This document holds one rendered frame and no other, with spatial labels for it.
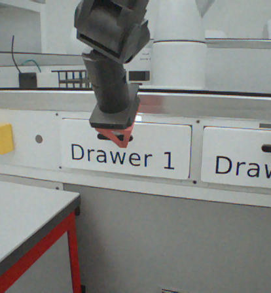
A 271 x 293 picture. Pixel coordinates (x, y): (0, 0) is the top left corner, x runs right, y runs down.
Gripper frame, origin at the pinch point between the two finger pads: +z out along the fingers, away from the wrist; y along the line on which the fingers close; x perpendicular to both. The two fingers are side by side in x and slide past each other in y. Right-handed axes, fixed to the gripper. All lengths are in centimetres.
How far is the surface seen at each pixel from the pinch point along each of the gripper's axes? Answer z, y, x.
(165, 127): 1.0, 4.2, -7.3
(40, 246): 9.5, -21.0, 13.5
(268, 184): 8.8, -1.5, -27.8
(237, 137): 1.6, 3.6, -21.1
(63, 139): 4.5, 2.1, 16.1
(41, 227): 5.7, -18.7, 12.5
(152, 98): -2.6, 8.7, -4.1
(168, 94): -3.3, 9.3, -7.3
